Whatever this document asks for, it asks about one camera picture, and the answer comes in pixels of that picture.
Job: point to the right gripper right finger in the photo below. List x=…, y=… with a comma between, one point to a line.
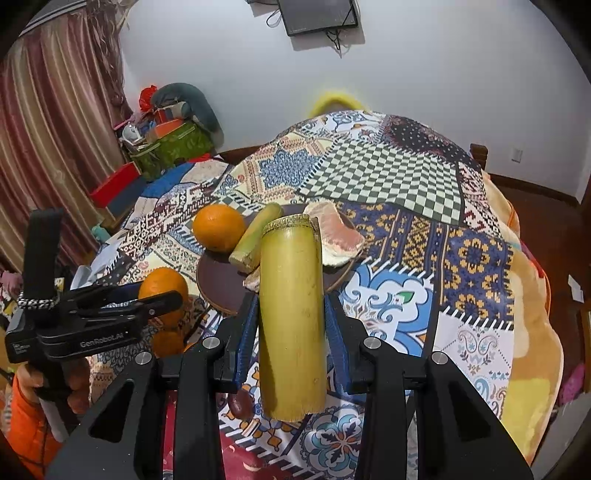
x=459, y=437

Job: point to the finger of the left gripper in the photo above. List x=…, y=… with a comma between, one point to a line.
x=118, y=310
x=106, y=292

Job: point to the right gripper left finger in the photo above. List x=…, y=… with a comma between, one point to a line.
x=122, y=435

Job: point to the small tangerine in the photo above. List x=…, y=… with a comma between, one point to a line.
x=167, y=343

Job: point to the pomelo slice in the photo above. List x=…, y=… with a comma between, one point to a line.
x=340, y=243
x=252, y=281

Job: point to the slim sugarcane piece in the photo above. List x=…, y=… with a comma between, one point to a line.
x=246, y=255

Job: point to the thick sugarcane piece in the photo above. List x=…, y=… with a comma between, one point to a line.
x=292, y=358

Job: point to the left hand orange sleeve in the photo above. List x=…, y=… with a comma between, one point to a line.
x=77, y=377

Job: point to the dark red grapes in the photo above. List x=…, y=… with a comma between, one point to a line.
x=241, y=405

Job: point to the patchwork bed quilt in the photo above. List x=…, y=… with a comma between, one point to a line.
x=139, y=198

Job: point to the red box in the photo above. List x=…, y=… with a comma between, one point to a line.
x=114, y=185

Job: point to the yellow orange blanket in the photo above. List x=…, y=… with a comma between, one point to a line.
x=538, y=362

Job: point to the patchwork patterned tablecloth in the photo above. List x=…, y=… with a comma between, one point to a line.
x=433, y=273

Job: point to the green storage basket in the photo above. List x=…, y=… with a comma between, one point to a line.
x=184, y=143

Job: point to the striped pink curtain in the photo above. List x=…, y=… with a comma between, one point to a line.
x=61, y=96

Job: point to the wall mounted black monitor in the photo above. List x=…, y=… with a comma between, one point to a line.
x=309, y=16

